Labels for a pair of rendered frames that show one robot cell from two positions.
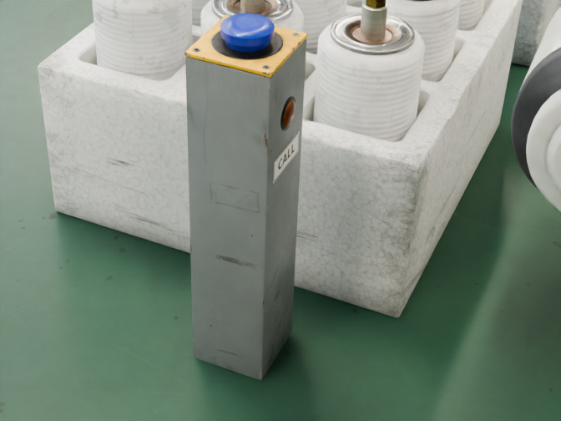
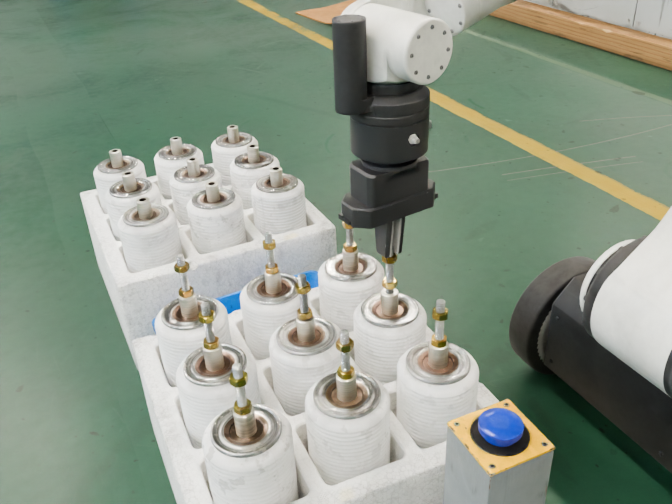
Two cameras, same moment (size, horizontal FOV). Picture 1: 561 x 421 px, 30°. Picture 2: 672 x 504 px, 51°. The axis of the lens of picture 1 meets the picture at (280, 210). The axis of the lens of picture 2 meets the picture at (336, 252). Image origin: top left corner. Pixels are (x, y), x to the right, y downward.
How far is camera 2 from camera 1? 67 cm
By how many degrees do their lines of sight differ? 38
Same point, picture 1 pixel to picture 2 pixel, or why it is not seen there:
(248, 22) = (500, 420)
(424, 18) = (422, 329)
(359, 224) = not seen: hidden behind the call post
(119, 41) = (265, 488)
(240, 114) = (530, 486)
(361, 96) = (464, 408)
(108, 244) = not seen: outside the picture
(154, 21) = (287, 454)
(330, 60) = (438, 398)
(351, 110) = not seen: hidden behind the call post
